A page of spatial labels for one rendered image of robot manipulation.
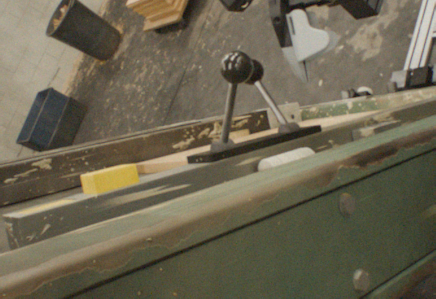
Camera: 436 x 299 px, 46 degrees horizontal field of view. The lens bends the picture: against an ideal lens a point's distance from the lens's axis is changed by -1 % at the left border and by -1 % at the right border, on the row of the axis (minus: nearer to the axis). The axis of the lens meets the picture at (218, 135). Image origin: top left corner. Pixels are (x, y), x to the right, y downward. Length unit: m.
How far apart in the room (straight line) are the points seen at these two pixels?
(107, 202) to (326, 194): 0.25
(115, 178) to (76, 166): 0.52
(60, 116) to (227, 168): 4.91
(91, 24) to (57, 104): 0.89
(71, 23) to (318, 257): 5.25
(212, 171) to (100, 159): 0.52
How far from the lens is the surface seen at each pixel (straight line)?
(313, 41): 0.66
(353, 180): 0.37
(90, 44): 5.64
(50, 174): 1.04
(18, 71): 6.46
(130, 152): 1.11
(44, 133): 5.40
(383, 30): 2.83
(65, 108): 5.49
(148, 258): 0.25
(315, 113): 1.43
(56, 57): 6.61
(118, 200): 0.53
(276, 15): 0.66
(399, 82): 1.50
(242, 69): 0.58
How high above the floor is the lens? 1.83
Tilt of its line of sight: 33 degrees down
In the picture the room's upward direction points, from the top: 60 degrees counter-clockwise
